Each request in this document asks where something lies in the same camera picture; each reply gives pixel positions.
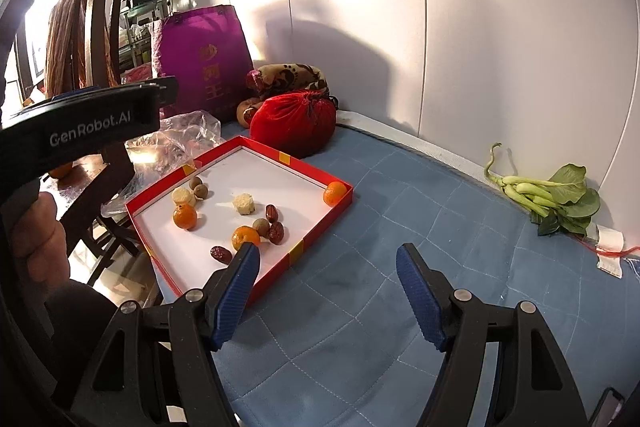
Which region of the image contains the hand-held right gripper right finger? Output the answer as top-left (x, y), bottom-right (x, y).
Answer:
top-left (396, 243), bottom-right (591, 427)

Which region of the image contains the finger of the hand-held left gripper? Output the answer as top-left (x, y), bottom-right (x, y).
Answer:
top-left (50, 84), bottom-right (124, 104)
top-left (122, 77), bottom-right (180, 106)

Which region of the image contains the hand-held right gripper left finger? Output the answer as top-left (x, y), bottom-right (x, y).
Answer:
top-left (67, 242), bottom-right (262, 427)

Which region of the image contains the red cardboard tray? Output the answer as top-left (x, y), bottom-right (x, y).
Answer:
top-left (125, 135), bottom-right (354, 308)

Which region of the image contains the person's left hand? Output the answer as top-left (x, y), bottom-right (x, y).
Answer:
top-left (10, 191), bottom-right (71, 287)

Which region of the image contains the blue quilted mat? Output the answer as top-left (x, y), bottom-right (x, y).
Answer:
top-left (210, 109), bottom-right (640, 427)

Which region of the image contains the clear plastic bag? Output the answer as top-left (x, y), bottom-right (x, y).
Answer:
top-left (100, 109), bottom-right (223, 218)

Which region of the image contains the purple fabric bag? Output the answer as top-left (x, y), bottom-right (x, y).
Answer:
top-left (151, 5), bottom-right (256, 122)

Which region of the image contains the dark wooden chair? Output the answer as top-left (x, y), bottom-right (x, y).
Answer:
top-left (75, 0), bottom-right (115, 88)
top-left (107, 0), bottom-right (127, 84)

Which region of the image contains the cluttered metal shelf rack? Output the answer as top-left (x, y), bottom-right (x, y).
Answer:
top-left (120, 0), bottom-right (177, 72)

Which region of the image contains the brown patterned cloth pouch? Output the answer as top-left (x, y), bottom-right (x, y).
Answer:
top-left (236, 63), bottom-right (337, 128)

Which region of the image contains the green bok choy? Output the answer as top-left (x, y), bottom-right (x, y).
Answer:
top-left (483, 143), bottom-right (601, 237)

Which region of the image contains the white paper tag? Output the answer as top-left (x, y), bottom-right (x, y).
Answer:
top-left (596, 227), bottom-right (626, 279)

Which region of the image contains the black smartphone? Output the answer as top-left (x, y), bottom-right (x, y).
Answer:
top-left (587, 387), bottom-right (626, 427)

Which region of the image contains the red velvet drawstring pouch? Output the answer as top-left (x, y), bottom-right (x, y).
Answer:
top-left (249, 90), bottom-right (337, 158)

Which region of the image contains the red cord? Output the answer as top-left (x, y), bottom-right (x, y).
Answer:
top-left (575, 234), bottom-right (640, 258)

